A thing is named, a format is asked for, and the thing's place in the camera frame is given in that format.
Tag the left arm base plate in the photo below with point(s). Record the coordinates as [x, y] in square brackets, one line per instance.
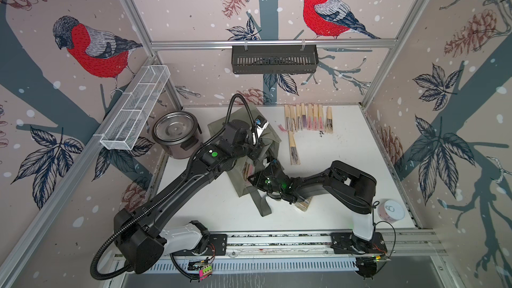
[216, 246]

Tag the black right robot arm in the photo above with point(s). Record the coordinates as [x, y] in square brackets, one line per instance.
[352, 187]

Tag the pink circuit board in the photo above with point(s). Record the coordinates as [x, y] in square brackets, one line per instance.
[200, 270]

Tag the glass spice jar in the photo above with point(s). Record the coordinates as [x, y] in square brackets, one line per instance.
[303, 205]

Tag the white wire mesh basket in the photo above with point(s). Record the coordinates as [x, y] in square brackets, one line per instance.
[129, 122]

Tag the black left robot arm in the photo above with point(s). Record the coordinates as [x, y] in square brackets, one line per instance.
[138, 233]

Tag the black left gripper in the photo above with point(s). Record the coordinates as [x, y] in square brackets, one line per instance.
[258, 147]

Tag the purple folding fan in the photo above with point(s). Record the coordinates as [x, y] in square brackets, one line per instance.
[304, 116]

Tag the olive green tote bag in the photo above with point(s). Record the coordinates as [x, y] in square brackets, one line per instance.
[271, 142]

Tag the grey white folding fan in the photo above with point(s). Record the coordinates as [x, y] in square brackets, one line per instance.
[329, 121]

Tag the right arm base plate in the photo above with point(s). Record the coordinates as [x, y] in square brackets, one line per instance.
[347, 243]

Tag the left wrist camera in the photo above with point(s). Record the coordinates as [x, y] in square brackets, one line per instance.
[261, 125]

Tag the aluminium mounting rail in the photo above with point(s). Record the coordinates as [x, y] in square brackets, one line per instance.
[317, 243]

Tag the black hanging shelf basket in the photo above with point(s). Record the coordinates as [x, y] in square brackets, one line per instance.
[274, 59]

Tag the white round tin can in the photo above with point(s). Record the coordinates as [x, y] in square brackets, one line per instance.
[390, 211]

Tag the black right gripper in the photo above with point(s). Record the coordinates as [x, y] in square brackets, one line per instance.
[258, 179]

